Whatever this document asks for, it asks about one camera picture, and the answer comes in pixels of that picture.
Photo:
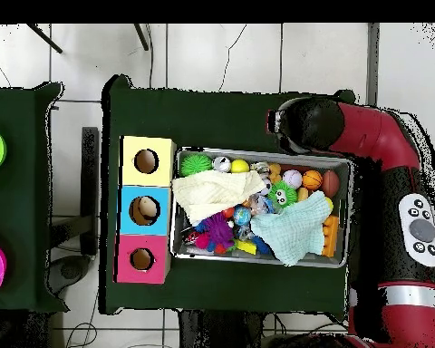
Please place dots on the yellow ball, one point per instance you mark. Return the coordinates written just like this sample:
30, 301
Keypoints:
240, 166

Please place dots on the green spiky ball with eyes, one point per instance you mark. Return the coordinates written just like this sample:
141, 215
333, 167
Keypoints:
283, 194

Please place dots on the plain green spiky ball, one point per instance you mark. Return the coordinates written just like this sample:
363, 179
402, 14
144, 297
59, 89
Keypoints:
196, 164

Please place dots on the small silver can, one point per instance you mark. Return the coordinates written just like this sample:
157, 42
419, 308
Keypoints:
222, 164

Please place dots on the mint green cloth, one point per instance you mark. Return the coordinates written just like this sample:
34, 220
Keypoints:
293, 232

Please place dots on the pale yellow cloth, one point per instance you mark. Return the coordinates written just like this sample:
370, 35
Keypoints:
210, 192

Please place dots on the purple spiky toy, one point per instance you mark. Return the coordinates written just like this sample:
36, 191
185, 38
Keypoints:
219, 230

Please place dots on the brown rubber ball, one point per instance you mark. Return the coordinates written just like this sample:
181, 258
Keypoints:
330, 183

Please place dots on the black flat panel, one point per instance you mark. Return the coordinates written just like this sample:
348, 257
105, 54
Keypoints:
90, 181

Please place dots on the orange basketball toy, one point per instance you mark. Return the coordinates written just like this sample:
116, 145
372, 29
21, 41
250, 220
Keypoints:
312, 180

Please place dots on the wooden box three holes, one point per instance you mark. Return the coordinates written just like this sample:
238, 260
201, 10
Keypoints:
143, 188

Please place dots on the black tripod leg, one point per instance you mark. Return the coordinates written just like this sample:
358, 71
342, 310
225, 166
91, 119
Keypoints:
43, 38
141, 36

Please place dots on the dark green side table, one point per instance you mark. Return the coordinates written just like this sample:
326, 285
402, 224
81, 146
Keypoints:
29, 181

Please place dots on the white baseball toy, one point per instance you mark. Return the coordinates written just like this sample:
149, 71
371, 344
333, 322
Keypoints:
292, 179

